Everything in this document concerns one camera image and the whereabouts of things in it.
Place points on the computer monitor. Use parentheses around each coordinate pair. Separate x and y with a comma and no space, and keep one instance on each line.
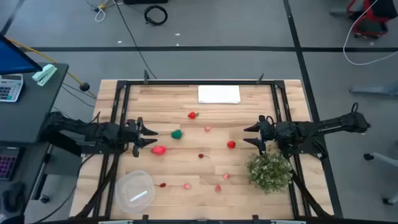
(12,59)

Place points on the black metal table frame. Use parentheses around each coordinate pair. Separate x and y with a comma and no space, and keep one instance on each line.
(202,82)

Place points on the grey chair base leg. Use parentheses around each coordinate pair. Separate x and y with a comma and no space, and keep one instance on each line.
(373,91)

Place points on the black caster wheel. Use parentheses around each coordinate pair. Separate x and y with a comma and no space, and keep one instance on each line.
(44,198)
(388,201)

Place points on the black computer mouse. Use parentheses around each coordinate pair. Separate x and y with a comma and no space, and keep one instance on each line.
(14,197)

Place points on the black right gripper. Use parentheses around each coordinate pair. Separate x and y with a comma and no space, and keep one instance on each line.
(267,132)

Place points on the black round desk foot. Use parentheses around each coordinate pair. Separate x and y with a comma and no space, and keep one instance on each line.
(84,86)

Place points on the backlit computer keyboard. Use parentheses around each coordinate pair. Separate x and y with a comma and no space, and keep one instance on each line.
(7,163)

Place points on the clear plastic tupperware container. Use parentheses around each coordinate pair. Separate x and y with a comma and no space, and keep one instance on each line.
(135,191)

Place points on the grey leg with black caster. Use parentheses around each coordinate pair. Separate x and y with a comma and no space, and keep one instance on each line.
(382,158)

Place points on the small pink red fruit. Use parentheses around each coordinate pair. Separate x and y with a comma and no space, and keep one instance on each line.
(218,188)

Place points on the red toy strawberry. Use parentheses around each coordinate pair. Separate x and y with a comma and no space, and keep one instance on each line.
(192,115)

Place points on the pink toy lychee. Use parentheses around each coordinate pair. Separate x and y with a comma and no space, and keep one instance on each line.
(207,128)
(186,186)
(226,176)

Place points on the red toy bell pepper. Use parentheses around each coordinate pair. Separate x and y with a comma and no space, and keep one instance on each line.
(159,150)

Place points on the red and black chair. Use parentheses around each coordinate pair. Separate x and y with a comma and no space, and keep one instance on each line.
(373,23)

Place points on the red toy tomato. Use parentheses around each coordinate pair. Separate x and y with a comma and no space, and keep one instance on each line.
(231,144)

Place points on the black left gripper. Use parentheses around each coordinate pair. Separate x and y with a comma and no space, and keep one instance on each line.
(132,133)

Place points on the dark red toy cherry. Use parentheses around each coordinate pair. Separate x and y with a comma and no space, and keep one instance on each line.
(201,155)
(162,185)

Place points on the artificial white flowered plant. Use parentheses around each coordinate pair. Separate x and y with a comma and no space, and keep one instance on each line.
(269,172)

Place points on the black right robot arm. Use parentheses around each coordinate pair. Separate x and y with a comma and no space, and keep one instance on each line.
(326,124)

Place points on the green toy bell pepper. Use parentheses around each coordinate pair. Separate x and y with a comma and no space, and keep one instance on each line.
(177,134)

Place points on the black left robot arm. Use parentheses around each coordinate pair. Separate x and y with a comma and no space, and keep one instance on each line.
(93,132)

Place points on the black side desk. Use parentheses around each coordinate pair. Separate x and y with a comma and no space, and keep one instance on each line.
(31,118)

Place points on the white paper sheet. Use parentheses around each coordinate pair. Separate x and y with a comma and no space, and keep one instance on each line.
(219,94)

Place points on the grey desk calculator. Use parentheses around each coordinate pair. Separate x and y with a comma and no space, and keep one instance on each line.
(9,88)

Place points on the mint green stapler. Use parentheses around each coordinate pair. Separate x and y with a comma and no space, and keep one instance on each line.
(45,74)

